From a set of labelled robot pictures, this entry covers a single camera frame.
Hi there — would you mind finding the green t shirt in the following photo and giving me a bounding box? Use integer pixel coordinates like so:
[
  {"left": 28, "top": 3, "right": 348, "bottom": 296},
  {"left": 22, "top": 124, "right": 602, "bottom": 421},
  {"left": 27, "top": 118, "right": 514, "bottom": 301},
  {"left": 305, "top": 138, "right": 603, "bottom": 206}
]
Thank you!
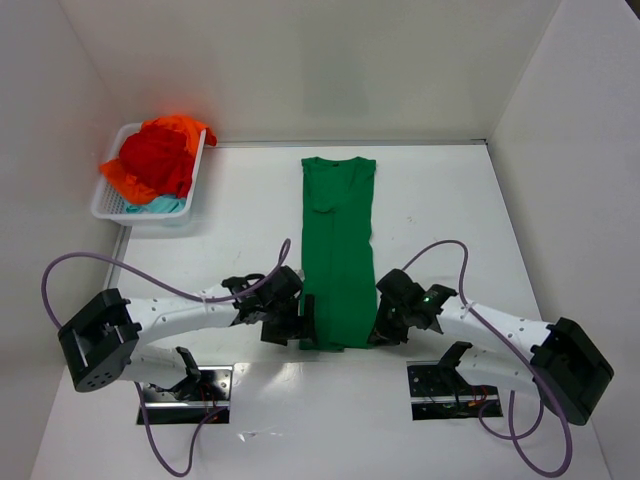
[{"left": 300, "top": 157, "right": 377, "bottom": 351}]

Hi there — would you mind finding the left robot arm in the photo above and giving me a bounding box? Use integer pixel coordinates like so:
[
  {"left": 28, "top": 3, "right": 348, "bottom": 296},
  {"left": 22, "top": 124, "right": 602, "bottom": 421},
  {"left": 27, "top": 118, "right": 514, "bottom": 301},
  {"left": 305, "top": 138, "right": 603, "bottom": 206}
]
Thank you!
[{"left": 58, "top": 266, "right": 317, "bottom": 400}]

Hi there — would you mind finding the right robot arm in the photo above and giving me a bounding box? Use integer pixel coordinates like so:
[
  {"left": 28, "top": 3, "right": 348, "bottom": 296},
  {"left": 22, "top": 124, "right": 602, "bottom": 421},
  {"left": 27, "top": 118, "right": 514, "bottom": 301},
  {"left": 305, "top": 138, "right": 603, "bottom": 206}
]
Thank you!
[{"left": 371, "top": 269, "right": 614, "bottom": 426}]

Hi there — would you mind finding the teal t shirt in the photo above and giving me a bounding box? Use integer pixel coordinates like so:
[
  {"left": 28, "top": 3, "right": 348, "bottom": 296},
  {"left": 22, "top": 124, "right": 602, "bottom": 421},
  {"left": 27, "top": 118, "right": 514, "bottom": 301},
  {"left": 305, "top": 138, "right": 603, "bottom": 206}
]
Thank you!
[{"left": 124, "top": 195, "right": 186, "bottom": 214}]

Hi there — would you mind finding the orange t shirt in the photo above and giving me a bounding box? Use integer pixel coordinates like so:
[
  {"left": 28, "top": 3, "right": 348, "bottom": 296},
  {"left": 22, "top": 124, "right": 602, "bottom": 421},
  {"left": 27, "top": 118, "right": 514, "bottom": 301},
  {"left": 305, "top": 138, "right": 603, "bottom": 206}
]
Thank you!
[{"left": 100, "top": 115, "right": 217, "bottom": 205}]

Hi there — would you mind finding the red t shirt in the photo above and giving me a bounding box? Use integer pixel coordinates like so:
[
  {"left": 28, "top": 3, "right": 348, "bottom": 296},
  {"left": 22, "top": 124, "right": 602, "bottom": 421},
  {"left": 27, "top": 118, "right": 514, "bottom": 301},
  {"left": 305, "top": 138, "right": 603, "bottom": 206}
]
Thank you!
[{"left": 118, "top": 125, "right": 195, "bottom": 198}]

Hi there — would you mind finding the white plastic basket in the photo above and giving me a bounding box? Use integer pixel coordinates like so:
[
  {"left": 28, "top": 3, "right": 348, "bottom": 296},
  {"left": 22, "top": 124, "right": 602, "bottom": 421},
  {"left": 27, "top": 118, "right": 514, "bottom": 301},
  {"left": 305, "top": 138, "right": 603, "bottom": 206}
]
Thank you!
[{"left": 90, "top": 131, "right": 206, "bottom": 227}]

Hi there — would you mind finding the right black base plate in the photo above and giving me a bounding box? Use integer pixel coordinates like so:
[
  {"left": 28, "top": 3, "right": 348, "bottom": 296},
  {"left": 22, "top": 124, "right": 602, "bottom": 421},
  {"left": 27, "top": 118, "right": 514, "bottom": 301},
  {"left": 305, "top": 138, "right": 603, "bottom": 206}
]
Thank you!
[{"left": 406, "top": 362, "right": 503, "bottom": 421}]

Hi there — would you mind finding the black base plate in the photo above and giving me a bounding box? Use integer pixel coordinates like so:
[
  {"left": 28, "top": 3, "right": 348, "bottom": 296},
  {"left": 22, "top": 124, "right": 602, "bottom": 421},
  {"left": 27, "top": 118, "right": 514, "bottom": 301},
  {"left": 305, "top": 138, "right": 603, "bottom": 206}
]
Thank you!
[
  {"left": 142, "top": 365, "right": 233, "bottom": 426},
  {"left": 406, "top": 362, "right": 503, "bottom": 421}
]

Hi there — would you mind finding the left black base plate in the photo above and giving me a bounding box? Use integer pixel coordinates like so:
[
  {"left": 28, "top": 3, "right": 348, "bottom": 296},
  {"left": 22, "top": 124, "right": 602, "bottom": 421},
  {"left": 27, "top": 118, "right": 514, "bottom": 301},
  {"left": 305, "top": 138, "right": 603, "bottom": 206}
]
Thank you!
[{"left": 142, "top": 365, "right": 233, "bottom": 426}]

